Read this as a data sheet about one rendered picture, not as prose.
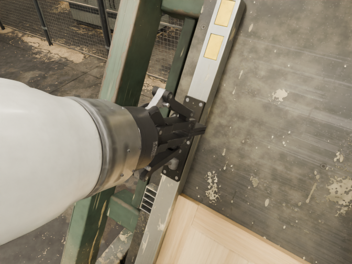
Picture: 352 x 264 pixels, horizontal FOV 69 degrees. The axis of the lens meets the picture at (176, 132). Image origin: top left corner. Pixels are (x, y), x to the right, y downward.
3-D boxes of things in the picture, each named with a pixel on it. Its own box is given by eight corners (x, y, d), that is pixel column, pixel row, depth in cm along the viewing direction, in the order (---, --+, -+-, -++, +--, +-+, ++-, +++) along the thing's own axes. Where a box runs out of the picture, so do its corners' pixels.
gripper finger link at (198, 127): (174, 126, 42) (175, 122, 42) (191, 124, 49) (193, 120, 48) (189, 133, 41) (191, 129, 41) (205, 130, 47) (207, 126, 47)
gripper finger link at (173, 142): (154, 145, 31) (151, 156, 32) (191, 138, 41) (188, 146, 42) (130, 133, 33) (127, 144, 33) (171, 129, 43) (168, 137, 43)
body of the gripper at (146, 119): (127, 193, 27) (171, 173, 35) (149, 116, 24) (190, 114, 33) (78, 163, 30) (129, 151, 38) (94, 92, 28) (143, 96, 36)
